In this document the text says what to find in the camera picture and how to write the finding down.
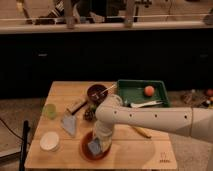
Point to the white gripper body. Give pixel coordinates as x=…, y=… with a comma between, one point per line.
x=104, y=132

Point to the blue sponge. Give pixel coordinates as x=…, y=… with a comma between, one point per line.
x=94, y=147

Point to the red bowl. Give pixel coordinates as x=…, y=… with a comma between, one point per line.
x=84, y=151

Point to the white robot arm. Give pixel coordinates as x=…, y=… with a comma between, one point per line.
x=185, y=121

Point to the dark brown bowl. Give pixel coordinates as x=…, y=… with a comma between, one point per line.
x=96, y=88

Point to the pine cone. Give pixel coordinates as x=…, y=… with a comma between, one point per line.
x=89, y=114

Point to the white spoon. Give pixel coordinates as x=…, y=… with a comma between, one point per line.
x=150, y=103

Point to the wooden chopstick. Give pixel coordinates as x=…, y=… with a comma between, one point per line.
x=98, y=95

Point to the green tray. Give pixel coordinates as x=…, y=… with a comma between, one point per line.
x=132, y=91

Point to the white round container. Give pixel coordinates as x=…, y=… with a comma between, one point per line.
x=49, y=141

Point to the green plastic cup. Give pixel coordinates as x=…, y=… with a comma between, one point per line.
x=49, y=110

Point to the orange ball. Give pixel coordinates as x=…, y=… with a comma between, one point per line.
x=149, y=91

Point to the black stand left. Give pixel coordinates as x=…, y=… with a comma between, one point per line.
x=24, y=143

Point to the metal spatula with dark handle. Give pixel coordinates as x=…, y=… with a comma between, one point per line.
x=68, y=121

